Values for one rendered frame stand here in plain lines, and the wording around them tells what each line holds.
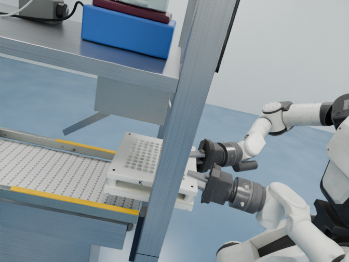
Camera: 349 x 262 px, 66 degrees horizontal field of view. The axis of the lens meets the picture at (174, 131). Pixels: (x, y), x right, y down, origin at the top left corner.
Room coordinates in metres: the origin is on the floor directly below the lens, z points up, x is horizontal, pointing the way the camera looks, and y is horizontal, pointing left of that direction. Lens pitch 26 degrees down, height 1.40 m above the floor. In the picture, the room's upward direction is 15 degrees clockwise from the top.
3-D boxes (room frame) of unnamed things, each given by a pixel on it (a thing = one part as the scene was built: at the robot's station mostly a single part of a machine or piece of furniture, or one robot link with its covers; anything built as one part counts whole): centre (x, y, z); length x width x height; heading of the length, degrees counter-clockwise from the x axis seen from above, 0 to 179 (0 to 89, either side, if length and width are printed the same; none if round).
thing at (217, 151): (0.81, -0.16, 0.96); 0.12 x 0.10 x 0.13; 126
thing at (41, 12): (0.71, 0.40, 1.31); 0.10 x 0.07 x 0.06; 95
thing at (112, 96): (0.80, 0.15, 1.15); 0.22 x 0.11 x 0.20; 95
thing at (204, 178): (0.64, -0.10, 0.98); 0.06 x 0.03 x 0.02; 86
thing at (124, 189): (0.69, 0.03, 0.92); 0.24 x 0.24 x 0.02; 4
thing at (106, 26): (0.71, 0.16, 1.32); 0.21 x 0.20 x 0.09; 5
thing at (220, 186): (0.63, -0.19, 0.96); 0.12 x 0.10 x 0.13; 86
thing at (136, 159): (0.69, 0.03, 0.96); 0.25 x 0.24 x 0.02; 4
